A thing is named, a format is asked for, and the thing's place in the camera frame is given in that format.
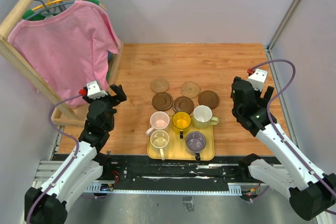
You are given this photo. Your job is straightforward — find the woven rattan coaster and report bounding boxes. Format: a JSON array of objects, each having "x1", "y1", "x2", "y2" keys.
[
  {"x1": 180, "y1": 81, "x2": 201, "y2": 99},
  {"x1": 150, "y1": 77, "x2": 170, "y2": 93}
]

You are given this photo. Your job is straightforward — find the brown wooden coaster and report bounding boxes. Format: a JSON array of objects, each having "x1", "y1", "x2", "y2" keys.
[
  {"x1": 172, "y1": 96, "x2": 194, "y2": 114},
  {"x1": 152, "y1": 92, "x2": 173, "y2": 111},
  {"x1": 198, "y1": 90, "x2": 220, "y2": 109}
]

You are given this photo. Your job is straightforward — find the white green mug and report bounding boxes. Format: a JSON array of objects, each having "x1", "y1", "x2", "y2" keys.
[{"x1": 193, "y1": 105, "x2": 219, "y2": 129}]

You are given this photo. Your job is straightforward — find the purple mug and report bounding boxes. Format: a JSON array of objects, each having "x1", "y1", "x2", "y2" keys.
[{"x1": 185, "y1": 131, "x2": 206, "y2": 162}]

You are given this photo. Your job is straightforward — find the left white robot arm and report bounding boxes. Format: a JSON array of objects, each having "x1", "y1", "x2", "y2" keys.
[{"x1": 24, "y1": 81, "x2": 127, "y2": 223}]

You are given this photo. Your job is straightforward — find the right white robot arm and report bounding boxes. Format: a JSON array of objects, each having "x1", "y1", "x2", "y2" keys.
[{"x1": 230, "y1": 77, "x2": 335, "y2": 221}]

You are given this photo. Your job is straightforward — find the wooden clothes rack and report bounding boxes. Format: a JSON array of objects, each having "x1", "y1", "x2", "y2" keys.
[{"x1": 1, "y1": 0, "x2": 124, "y2": 127}]

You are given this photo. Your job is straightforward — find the pink mug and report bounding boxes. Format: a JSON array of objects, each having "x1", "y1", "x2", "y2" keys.
[{"x1": 146, "y1": 111, "x2": 170, "y2": 136}]

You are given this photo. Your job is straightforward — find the cream mug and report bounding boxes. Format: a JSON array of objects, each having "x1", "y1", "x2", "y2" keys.
[{"x1": 150, "y1": 130, "x2": 170, "y2": 161}]

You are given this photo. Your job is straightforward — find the pink t-shirt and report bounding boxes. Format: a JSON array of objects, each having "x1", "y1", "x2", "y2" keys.
[{"x1": 7, "y1": 1, "x2": 120, "y2": 108}]

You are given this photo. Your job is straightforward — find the yellow transparent mug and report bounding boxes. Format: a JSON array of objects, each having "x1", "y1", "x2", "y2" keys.
[{"x1": 172, "y1": 112, "x2": 192, "y2": 139}]

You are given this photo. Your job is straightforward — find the yellow plastic tray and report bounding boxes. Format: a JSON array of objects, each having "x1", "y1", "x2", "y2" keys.
[{"x1": 147, "y1": 114, "x2": 215, "y2": 161}]

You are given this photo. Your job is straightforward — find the grey clothes hanger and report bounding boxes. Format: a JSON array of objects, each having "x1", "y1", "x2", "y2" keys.
[{"x1": 22, "y1": 0, "x2": 74, "y2": 21}]

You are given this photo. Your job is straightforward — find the green garment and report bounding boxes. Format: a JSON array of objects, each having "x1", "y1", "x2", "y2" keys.
[{"x1": 22, "y1": 0, "x2": 105, "y2": 21}]

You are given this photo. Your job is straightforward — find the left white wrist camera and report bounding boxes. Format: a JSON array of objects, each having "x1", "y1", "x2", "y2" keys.
[{"x1": 86, "y1": 80, "x2": 108, "y2": 100}]

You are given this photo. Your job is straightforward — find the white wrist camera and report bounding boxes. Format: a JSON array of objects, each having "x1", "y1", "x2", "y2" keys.
[
  {"x1": 86, "y1": 80, "x2": 108, "y2": 100},
  {"x1": 247, "y1": 69, "x2": 268, "y2": 92}
]

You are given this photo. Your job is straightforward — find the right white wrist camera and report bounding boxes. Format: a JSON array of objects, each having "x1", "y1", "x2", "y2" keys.
[{"x1": 247, "y1": 69, "x2": 268, "y2": 92}]

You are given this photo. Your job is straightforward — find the aluminium frame post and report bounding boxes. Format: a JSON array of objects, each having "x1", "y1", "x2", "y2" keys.
[{"x1": 266, "y1": 0, "x2": 302, "y2": 52}]

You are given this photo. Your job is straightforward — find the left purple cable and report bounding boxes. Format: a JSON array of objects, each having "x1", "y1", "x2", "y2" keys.
[{"x1": 25, "y1": 90, "x2": 87, "y2": 224}]

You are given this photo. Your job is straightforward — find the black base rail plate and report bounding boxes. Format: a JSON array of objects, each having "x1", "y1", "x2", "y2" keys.
[{"x1": 97, "y1": 155, "x2": 263, "y2": 193}]

